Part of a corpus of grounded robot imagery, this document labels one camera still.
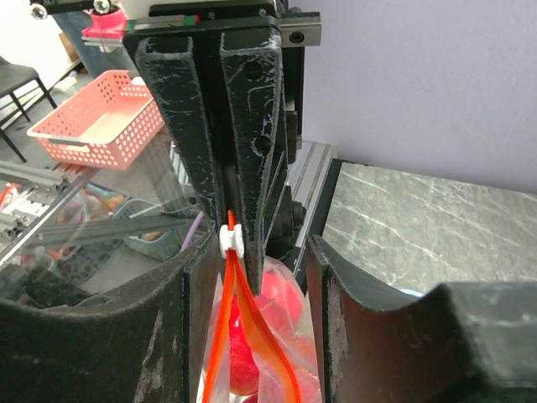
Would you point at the pink plastic basket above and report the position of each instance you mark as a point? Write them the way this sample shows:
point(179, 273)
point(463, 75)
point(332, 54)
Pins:
point(106, 125)

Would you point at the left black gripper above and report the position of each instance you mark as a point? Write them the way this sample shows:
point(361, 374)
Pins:
point(252, 68)

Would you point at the black chair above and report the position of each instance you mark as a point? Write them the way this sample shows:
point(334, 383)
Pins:
point(14, 76)

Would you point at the red tomato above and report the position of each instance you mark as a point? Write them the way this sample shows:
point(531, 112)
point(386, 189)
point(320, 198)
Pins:
point(244, 374)

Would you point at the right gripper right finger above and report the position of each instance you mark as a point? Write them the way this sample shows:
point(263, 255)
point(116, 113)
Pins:
point(460, 342)

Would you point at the clear orange-zip bag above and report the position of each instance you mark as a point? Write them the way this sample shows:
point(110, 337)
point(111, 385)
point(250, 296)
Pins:
point(287, 363)

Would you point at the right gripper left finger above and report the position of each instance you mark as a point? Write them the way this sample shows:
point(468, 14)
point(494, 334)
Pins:
point(143, 341)

